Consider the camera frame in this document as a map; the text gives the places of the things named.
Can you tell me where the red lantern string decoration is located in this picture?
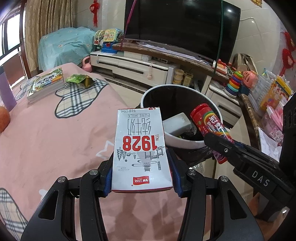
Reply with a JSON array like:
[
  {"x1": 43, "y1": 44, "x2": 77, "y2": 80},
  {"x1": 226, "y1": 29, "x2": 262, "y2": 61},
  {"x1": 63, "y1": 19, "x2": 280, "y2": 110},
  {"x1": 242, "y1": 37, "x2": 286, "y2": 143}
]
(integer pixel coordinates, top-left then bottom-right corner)
[{"x1": 89, "y1": 0, "x2": 100, "y2": 28}]

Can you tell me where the stack of children books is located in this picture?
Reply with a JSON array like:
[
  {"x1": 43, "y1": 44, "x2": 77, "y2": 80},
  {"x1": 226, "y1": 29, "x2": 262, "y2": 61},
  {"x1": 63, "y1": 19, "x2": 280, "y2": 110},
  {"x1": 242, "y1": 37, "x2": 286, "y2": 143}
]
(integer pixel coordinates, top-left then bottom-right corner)
[{"x1": 27, "y1": 67, "x2": 65, "y2": 104}]

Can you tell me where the green gold snack bag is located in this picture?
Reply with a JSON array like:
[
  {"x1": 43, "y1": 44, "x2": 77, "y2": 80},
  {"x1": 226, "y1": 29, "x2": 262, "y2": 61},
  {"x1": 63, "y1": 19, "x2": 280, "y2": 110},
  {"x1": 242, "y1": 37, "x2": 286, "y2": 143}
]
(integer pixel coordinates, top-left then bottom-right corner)
[{"x1": 66, "y1": 74, "x2": 95, "y2": 88}]

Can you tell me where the black trash bag liner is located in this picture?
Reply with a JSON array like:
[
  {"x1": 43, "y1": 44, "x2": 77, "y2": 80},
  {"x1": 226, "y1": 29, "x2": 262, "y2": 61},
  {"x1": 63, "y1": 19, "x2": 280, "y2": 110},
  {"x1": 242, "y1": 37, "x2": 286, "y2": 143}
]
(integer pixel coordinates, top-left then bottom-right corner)
[{"x1": 173, "y1": 146, "x2": 213, "y2": 167}]

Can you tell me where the pink blanket table cover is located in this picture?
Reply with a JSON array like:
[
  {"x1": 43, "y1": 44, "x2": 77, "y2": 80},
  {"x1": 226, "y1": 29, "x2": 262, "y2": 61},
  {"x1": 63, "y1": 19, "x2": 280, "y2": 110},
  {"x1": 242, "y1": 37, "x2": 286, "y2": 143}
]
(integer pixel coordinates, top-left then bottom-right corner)
[{"x1": 0, "y1": 63, "x2": 213, "y2": 241}]

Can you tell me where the red white milk carton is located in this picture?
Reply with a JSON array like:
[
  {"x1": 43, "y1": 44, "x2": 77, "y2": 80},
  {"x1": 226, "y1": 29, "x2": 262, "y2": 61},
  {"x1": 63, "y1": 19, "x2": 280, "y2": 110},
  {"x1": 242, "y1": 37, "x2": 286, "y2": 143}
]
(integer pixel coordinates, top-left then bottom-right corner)
[{"x1": 111, "y1": 108, "x2": 173, "y2": 193}]

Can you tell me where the person right hand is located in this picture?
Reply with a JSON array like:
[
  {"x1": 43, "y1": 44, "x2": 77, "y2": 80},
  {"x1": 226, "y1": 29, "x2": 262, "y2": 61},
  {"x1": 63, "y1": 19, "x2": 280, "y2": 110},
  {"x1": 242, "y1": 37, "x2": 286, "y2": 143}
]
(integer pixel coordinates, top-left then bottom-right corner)
[{"x1": 248, "y1": 193, "x2": 259, "y2": 216}]

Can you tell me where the beige right curtain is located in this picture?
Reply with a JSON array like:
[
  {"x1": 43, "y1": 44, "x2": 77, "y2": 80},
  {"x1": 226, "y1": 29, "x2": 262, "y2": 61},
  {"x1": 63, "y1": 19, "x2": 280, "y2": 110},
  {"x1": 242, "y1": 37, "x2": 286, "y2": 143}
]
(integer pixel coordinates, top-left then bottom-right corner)
[{"x1": 25, "y1": 0, "x2": 75, "y2": 72}]

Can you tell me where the purple water bottle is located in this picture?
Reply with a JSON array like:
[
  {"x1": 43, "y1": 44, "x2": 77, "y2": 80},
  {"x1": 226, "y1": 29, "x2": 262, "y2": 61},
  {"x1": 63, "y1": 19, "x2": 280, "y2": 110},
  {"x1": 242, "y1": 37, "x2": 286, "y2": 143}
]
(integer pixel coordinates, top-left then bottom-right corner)
[{"x1": 0, "y1": 72, "x2": 16, "y2": 111}]

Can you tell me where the black flat television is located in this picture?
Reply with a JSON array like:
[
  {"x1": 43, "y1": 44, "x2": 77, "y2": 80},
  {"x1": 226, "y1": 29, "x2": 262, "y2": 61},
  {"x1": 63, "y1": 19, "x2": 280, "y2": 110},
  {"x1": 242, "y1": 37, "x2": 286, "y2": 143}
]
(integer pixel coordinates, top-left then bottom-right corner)
[{"x1": 125, "y1": 0, "x2": 241, "y2": 62}]

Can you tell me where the rainbow stacking ring toy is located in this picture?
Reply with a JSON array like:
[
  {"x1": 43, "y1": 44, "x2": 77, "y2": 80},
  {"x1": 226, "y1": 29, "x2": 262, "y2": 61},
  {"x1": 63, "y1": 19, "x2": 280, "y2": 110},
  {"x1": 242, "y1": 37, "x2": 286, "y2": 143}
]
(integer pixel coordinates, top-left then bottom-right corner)
[{"x1": 224, "y1": 71, "x2": 243, "y2": 98}]

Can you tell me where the teal covered furniture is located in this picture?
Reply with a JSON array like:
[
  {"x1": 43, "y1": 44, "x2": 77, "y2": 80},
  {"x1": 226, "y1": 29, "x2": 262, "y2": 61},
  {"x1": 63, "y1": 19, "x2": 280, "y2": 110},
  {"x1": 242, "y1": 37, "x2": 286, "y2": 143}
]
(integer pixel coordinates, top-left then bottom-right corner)
[{"x1": 38, "y1": 27, "x2": 95, "y2": 71}]

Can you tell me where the orange fruit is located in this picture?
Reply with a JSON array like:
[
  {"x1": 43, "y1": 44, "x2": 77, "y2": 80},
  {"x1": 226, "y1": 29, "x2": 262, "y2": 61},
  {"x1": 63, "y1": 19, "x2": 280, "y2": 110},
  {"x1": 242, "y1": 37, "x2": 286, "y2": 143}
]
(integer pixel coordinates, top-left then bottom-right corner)
[{"x1": 0, "y1": 106, "x2": 11, "y2": 133}]

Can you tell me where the white round trash bin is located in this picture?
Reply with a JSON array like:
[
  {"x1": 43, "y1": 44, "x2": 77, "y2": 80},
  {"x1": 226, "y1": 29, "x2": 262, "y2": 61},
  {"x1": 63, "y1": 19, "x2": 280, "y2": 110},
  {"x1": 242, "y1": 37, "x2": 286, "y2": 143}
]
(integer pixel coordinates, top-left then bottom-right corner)
[{"x1": 140, "y1": 84, "x2": 223, "y2": 150}]

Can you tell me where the red candy tube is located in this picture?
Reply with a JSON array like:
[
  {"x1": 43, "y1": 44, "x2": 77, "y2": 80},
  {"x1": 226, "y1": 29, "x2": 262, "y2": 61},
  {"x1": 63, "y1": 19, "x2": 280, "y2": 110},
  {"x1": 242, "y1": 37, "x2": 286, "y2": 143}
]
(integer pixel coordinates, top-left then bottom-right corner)
[{"x1": 190, "y1": 103, "x2": 235, "y2": 165}]

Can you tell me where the colourful toy cash register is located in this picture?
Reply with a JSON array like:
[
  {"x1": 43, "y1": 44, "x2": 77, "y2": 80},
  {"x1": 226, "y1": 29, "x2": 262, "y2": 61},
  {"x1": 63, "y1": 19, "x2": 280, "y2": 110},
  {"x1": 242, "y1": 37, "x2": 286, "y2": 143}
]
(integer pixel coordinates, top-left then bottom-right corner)
[{"x1": 94, "y1": 28, "x2": 123, "y2": 54}]

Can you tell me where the white tv cabinet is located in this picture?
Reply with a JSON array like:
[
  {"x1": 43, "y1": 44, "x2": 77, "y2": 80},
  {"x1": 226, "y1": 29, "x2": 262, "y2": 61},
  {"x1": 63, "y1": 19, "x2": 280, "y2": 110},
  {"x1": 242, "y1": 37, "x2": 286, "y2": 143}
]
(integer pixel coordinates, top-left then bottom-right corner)
[{"x1": 90, "y1": 51, "x2": 242, "y2": 128}]

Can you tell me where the pink kettlebell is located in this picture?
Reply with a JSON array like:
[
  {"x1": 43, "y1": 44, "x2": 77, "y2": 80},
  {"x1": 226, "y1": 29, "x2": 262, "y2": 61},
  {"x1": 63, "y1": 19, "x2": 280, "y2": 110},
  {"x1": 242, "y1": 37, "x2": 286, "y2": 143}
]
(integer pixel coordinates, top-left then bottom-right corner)
[{"x1": 82, "y1": 56, "x2": 92, "y2": 72}]

